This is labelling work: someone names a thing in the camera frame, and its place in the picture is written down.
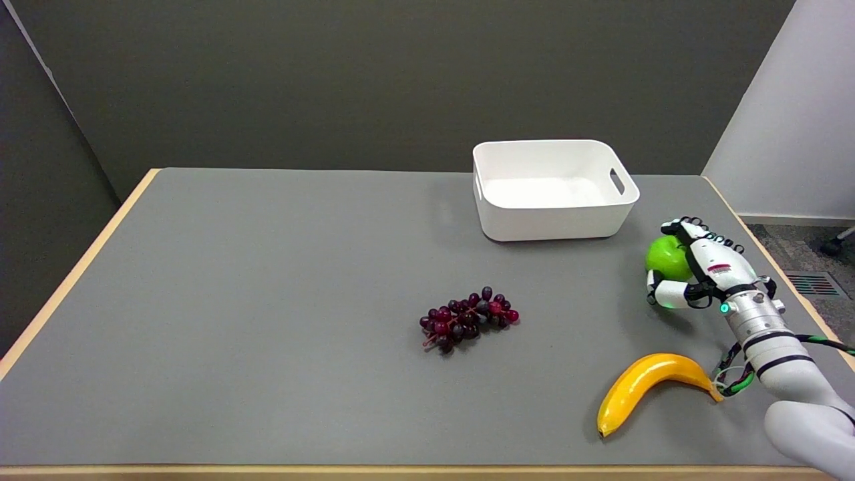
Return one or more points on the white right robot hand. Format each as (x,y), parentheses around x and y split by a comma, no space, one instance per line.
(708,270)

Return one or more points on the green apple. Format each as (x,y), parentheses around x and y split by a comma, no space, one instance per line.
(668,257)

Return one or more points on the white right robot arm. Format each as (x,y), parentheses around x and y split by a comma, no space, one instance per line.
(781,361)

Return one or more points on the black floor vent grille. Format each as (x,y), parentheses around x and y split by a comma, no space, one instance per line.
(813,284)

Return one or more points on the yellow banana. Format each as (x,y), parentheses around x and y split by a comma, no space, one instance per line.
(644,384)

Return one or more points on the black chair base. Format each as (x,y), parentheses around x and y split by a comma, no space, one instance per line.
(840,244)

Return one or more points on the white plastic bin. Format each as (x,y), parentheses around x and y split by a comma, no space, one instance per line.
(551,194)

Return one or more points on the dark red grape bunch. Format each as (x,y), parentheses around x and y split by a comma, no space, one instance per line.
(467,319)

